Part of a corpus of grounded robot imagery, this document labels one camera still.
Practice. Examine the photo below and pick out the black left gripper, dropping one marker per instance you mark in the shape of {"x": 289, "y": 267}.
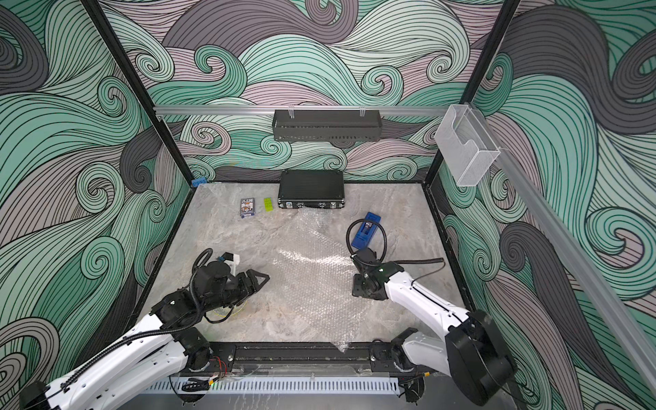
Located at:
{"x": 243, "y": 284}

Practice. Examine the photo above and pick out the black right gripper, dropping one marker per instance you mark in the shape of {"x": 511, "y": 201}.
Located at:
{"x": 357, "y": 286}

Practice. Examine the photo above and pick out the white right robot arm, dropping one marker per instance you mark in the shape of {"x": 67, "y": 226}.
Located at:
{"x": 467, "y": 346}

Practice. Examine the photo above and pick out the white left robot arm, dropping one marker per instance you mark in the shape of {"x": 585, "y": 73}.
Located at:
{"x": 163, "y": 343}

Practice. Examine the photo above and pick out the blue tape dispenser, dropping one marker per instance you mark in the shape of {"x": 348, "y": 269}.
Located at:
{"x": 366, "y": 231}

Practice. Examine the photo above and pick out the blue playing cards box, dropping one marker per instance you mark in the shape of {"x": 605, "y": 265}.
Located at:
{"x": 247, "y": 207}

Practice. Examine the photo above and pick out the green toy brick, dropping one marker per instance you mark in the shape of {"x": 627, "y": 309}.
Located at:
{"x": 267, "y": 205}

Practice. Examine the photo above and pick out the black hard case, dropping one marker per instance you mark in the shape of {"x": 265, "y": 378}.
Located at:
{"x": 322, "y": 189}

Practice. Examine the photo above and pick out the blue toy brick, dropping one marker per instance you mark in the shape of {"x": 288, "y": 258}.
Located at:
{"x": 197, "y": 182}

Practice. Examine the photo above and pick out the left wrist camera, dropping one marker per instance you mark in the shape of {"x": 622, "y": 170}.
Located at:
{"x": 232, "y": 260}

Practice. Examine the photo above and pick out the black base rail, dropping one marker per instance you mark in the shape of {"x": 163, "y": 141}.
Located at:
{"x": 377, "y": 356}

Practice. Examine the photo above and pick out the white slotted cable duct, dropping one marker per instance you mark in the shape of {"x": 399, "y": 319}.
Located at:
{"x": 306, "y": 386}

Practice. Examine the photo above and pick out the black wall shelf tray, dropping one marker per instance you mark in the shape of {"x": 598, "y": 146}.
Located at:
{"x": 343, "y": 126}

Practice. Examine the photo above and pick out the clear acrylic wall holder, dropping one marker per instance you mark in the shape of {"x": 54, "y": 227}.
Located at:
{"x": 466, "y": 141}

